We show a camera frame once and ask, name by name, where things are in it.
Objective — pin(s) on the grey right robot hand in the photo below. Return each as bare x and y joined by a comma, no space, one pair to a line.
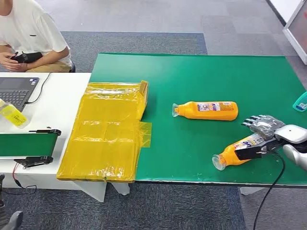
264,125

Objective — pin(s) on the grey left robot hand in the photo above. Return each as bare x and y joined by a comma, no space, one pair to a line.
15,222

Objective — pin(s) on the orange bottle with clear cap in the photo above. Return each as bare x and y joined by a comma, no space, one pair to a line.
209,111
230,153

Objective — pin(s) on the teal bottle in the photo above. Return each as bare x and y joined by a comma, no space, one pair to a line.
301,103

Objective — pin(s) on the clear bottle with yellow label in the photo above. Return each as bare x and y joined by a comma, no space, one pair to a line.
13,116

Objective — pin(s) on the white table foot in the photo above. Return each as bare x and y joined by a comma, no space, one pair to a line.
121,188
93,190
250,190

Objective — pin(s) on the green belt conveyor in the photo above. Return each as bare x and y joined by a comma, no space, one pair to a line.
26,144

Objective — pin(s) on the white framed board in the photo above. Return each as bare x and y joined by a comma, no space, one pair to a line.
297,31

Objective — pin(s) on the green table mat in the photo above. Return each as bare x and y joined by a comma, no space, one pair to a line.
191,79

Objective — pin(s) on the dark grey laptop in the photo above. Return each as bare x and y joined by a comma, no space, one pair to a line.
14,92

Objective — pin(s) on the yellow plastic wrapped board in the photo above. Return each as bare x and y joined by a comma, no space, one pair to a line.
105,139

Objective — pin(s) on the black handheld controller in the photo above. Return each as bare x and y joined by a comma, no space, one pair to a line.
27,57

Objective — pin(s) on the seated person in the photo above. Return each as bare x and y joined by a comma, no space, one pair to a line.
29,25

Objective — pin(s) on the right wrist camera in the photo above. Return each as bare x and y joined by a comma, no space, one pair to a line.
246,153

